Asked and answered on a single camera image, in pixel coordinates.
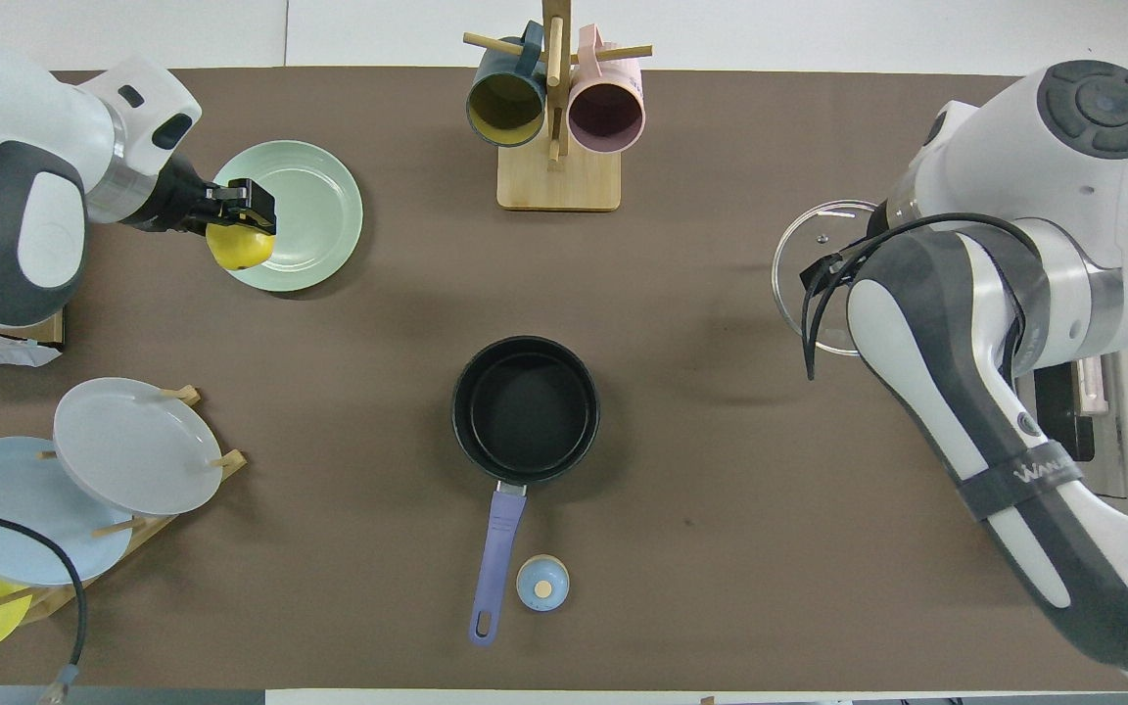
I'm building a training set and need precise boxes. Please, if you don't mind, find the grey plate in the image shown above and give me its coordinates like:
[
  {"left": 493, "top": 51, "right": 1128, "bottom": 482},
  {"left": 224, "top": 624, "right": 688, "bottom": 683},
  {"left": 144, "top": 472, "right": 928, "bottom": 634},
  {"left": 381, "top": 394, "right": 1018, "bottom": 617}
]
[{"left": 53, "top": 377, "right": 224, "bottom": 517}]

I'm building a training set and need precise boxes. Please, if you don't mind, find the wooden plate rack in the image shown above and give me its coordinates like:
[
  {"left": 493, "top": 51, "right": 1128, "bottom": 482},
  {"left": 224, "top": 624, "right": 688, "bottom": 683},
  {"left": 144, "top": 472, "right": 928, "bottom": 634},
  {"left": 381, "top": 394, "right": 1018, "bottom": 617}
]
[{"left": 0, "top": 385, "right": 248, "bottom": 626}]

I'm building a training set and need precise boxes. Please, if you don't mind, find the light green plate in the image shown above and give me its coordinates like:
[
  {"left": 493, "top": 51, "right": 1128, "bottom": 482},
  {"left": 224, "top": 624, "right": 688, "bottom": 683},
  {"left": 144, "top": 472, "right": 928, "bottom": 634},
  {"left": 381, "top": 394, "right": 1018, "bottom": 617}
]
[{"left": 211, "top": 140, "right": 365, "bottom": 294}]

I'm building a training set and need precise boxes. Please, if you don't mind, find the dark teal mug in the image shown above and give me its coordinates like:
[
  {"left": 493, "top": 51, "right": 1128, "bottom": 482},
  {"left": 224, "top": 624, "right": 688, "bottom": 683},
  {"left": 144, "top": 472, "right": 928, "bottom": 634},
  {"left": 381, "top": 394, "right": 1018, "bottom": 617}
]
[{"left": 466, "top": 22, "right": 547, "bottom": 149}]

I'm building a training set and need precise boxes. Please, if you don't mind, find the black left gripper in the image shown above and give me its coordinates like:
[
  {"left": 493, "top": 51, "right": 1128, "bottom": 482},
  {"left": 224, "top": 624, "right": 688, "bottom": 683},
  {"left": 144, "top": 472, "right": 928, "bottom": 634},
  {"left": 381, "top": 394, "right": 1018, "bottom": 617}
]
[{"left": 121, "top": 157, "right": 277, "bottom": 237}]

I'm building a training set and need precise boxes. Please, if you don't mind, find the cream toaster oven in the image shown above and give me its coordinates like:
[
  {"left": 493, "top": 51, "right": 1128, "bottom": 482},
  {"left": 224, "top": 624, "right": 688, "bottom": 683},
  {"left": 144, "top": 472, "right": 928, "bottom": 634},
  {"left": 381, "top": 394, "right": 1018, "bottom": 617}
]
[{"left": 1032, "top": 352, "right": 1128, "bottom": 535}]

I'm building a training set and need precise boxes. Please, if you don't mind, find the glass lid with blue knob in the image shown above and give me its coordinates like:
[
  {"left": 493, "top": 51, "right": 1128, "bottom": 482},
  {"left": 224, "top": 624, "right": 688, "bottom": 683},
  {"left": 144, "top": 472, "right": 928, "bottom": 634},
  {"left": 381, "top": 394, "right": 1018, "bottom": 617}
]
[{"left": 772, "top": 199, "right": 886, "bottom": 356}]

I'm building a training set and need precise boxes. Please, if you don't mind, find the pink mug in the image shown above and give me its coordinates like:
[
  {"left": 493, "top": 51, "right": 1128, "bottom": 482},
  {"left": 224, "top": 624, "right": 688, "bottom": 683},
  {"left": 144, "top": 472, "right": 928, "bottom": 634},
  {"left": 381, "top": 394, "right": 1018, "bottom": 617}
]
[{"left": 567, "top": 24, "right": 646, "bottom": 155}]

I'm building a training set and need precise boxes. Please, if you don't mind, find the dark pot with purple handle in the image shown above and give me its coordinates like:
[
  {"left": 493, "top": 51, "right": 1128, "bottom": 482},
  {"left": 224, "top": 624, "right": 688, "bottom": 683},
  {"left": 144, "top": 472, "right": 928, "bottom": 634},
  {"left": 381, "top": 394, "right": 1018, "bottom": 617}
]
[{"left": 451, "top": 336, "right": 601, "bottom": 647}]

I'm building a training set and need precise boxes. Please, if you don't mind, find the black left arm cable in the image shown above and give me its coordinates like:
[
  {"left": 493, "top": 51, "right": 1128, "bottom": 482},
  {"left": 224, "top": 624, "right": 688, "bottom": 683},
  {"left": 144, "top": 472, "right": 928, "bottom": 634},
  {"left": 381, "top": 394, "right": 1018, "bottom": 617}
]
[{"left": 0, "top": 503, "right": 87, "bottom": 705}]

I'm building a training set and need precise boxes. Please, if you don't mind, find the wooden mug rack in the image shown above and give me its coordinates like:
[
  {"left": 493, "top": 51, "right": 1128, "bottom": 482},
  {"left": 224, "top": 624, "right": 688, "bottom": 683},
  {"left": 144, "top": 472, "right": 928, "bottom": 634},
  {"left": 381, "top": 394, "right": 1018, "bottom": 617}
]
[{"left": 463, "top": 0, "right": 653, "bottom": 212}]

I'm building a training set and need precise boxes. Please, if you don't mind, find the brown table mat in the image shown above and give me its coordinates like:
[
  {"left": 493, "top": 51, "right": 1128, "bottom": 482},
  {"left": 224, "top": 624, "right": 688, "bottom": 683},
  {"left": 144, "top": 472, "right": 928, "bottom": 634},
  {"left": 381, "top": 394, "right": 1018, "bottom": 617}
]
[{"left": 0, "top": 67, "right": 1128, "bottom": 691}]

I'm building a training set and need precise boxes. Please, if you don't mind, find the light blue plate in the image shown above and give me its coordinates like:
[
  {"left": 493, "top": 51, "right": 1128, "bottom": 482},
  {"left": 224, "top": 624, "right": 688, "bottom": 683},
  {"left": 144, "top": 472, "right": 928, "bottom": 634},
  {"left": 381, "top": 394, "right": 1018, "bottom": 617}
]
[{"left": 0, "top": 437, "right": 134, "bottom": 588}]

